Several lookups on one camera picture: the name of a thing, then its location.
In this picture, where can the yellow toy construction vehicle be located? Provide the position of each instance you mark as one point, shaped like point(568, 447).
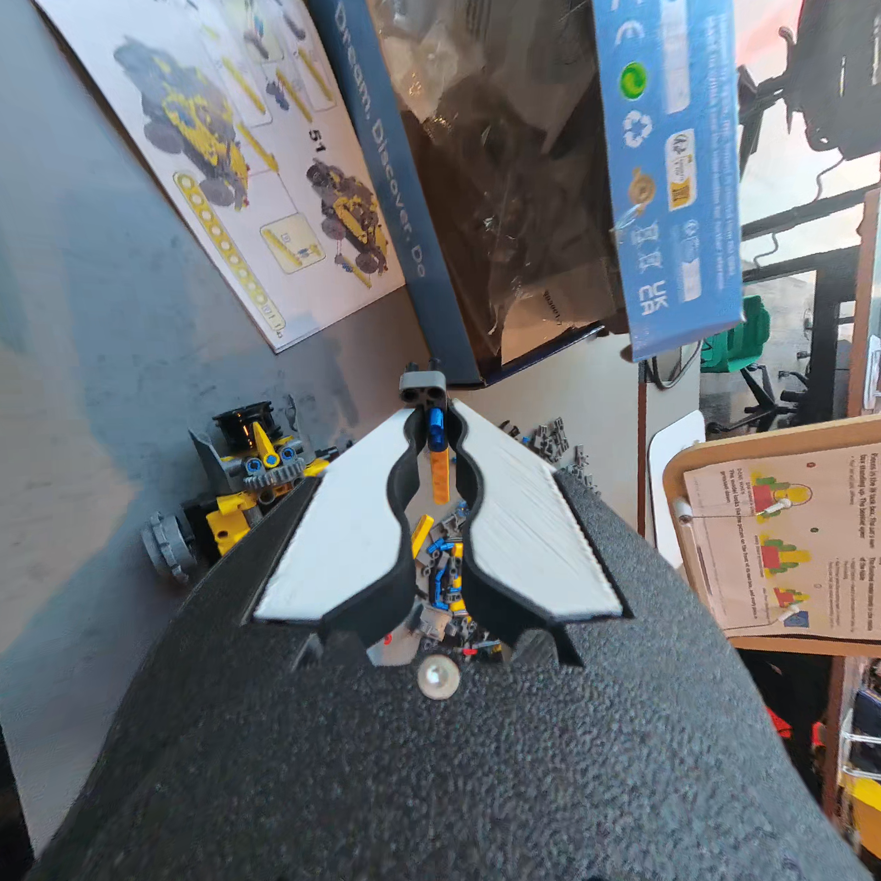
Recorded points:
point(227, 509)

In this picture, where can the black office chair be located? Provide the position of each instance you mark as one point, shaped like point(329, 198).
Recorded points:
point(826, 82)

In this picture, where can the clear plastic bag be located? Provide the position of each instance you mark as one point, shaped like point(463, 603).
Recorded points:
point(495, 172)

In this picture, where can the blue cardboard box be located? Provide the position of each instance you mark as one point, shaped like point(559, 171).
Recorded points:
point(667, 172)

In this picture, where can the pile of small building parts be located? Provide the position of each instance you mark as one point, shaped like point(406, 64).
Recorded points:
point(440, 571)

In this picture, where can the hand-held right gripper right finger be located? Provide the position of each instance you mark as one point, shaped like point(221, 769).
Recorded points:
point(544, 544)

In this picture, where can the white chair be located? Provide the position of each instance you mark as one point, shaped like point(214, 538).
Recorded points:
point(674, 468)

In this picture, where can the pale wooden board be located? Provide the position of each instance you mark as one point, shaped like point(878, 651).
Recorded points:
point(757, 433)

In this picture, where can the open instruction booklet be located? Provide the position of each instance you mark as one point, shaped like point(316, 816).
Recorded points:
point(303, 296)

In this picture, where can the long yellow building beam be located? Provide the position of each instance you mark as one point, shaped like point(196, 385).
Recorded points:
point(440, 475)

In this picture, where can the grey desk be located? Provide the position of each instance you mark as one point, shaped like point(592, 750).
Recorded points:
point(103, 310)

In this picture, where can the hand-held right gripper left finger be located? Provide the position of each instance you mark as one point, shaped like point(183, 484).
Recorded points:
point(337, 550)

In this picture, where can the grey connector with blue pin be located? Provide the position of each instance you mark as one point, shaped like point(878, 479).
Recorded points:
point(423, 385)

